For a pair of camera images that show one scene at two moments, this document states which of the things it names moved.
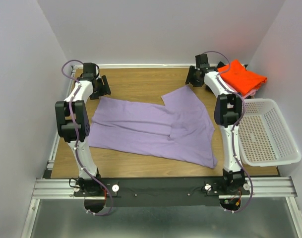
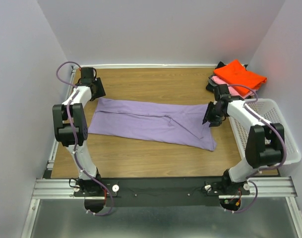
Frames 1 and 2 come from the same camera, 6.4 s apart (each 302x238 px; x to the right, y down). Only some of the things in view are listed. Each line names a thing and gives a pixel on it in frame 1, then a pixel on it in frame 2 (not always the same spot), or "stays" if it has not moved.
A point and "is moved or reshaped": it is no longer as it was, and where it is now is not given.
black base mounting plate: x=161 y=192 stays
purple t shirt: x=182 y=130 is moved or reshaped
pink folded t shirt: x=250 y=94 stays
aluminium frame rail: x=259 y=187 stays
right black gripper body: x=191 y=77 → x=213 y=115
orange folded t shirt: x=245 y=81 stays
